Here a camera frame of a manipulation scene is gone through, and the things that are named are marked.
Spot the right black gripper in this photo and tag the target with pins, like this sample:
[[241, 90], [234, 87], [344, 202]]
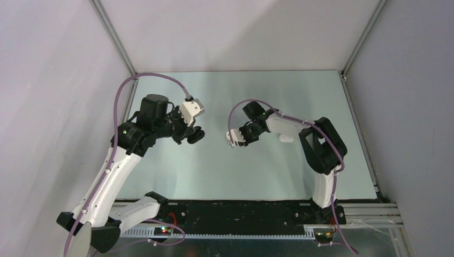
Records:
[[248, 141]]

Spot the black earbud charging case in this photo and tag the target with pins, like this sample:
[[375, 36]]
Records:
[[196, 135]]

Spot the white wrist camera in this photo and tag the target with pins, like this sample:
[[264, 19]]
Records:
[[234, 138], [190, 109]]

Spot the white earbud charging case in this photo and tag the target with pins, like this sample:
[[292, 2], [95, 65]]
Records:
[[285, 138]]

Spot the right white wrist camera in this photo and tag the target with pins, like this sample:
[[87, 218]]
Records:
[[234, 138]]

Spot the right aluminium frame post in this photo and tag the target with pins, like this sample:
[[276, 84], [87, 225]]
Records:
[[373, 19]]

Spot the aluminium frame post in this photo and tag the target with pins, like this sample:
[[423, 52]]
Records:
[[111, 32], [373, 19]]

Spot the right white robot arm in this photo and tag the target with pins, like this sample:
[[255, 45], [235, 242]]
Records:
[[323, 148]]

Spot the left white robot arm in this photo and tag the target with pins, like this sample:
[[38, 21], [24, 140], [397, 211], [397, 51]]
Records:
[[93, 223]]

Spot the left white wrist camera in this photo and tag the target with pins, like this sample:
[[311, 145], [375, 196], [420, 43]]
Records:
[[190, 109]]

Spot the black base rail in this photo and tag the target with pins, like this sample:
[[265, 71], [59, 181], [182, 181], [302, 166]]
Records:
[[248, 218]]

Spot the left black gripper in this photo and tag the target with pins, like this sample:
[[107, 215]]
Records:
[[186, 130]]

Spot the left aluminium frame post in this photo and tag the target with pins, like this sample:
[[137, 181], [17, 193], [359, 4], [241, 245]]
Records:
[[111, 32]]

